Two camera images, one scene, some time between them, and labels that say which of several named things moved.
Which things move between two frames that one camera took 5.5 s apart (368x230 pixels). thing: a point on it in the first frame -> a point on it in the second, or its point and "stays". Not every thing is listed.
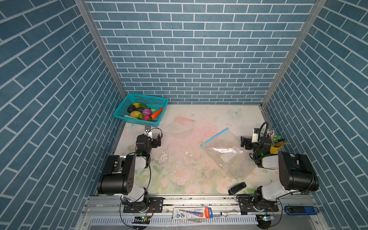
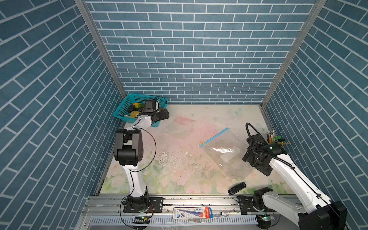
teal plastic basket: (153, 102) stays
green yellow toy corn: (140, 105) stays
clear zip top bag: (230, 154) stays
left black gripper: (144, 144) -> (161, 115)
